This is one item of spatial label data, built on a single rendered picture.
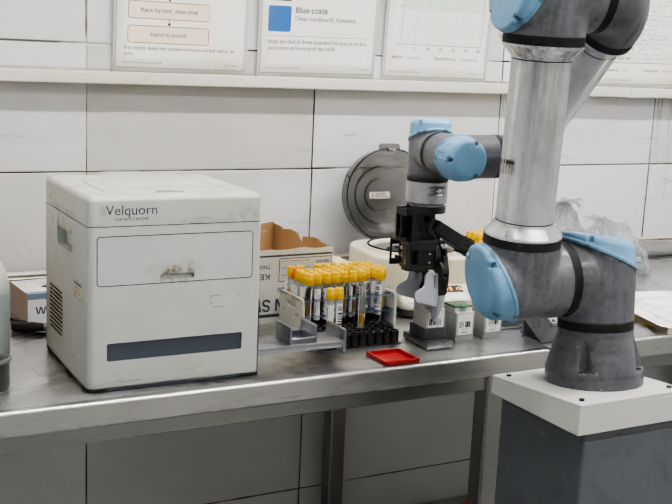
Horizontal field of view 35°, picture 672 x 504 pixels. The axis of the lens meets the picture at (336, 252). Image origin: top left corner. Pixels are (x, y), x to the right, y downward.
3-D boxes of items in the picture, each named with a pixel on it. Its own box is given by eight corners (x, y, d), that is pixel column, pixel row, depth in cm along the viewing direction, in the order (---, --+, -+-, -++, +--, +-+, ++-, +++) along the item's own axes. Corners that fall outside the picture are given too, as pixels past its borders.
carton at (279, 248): (217, 328, 199) (219, 250, 197) (167, 295, 224) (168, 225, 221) (333, 318, 211) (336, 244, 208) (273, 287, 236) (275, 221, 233)
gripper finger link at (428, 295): (410, 323, 190) (407, 272, 191) (438, 321, 193) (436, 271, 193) (419, 324, 188) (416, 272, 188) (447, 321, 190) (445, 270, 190)
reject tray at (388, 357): (385, 366, 180) (385, 362, 180) (366, 355, 186) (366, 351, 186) (419, 362, 183) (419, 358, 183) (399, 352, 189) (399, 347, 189)
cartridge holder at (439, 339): (427, 350, 191) (428, 331, 190) (402, 337, 199) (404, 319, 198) (452, 348, 193) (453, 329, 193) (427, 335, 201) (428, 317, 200)
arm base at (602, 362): (663, 388, 160) (666, 323, 159) (574, 394, 156) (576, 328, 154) (610, 366, 174) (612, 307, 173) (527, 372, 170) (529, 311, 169)
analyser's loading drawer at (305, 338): (235, 363, 171) (235, 332, 170) (219, 352, 177) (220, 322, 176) (346, 351, 181) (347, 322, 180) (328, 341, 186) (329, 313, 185)
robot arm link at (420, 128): (421, 120, 182) (402, 116, 190) (417, 183, 184) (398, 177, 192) (462, 121, 184) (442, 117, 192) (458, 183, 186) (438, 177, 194)
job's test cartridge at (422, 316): (424, 339, 193) (426, 306, 192) (411, 333, 197) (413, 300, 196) (443, 338, 195) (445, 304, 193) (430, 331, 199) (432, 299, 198)
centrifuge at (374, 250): (386, 320, 212) (389, 260, 209) (338, 287, 239) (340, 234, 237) (493, 315, 219) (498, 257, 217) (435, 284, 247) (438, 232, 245)
